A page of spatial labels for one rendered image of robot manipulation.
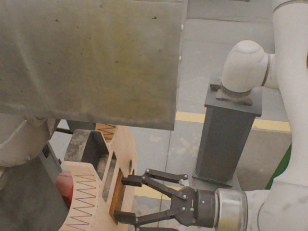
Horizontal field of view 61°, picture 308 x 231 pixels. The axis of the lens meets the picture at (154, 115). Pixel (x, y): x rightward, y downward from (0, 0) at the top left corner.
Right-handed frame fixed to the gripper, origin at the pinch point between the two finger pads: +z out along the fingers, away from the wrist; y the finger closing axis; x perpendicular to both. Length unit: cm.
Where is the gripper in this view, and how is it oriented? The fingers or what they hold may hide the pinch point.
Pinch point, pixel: (120, 197)
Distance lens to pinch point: 61.4
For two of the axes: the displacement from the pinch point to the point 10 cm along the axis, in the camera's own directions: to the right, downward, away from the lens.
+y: 1.4, -8.0, 5.8
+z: -9.9, -0.9, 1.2
